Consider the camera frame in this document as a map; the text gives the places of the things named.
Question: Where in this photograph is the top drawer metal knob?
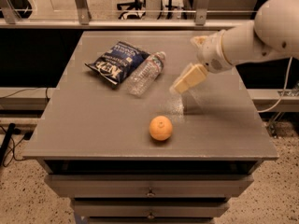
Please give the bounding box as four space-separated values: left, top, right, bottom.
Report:
146 188 155 198

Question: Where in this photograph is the orange fruit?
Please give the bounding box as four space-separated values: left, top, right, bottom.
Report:
149 116 173 141

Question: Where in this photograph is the top grey drawer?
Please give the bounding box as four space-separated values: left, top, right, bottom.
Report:
45 175 253 198

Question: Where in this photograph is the blue chip bag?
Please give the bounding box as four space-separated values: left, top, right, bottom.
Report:
86 41 150 87

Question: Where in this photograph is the grey drawer cabinet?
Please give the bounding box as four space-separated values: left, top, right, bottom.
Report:
24 31 278 224

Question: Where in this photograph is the clear plastic water bottle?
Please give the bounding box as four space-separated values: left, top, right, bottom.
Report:
127 51 166 97

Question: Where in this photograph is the grey drawer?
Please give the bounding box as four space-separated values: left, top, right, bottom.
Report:
71 200 229 218
45 175 253 198

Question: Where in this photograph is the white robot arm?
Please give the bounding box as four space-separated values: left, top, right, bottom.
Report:
170 0 299 94

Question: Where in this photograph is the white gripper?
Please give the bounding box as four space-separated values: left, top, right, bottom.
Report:
169 30 233 94

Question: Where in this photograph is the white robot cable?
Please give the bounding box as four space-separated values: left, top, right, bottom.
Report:
256 55 294 114

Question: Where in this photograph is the metal railing frame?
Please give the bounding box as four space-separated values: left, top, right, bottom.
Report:
0 0 263 31

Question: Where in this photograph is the black office chair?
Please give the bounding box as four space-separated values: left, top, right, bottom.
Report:
114 0 148 21

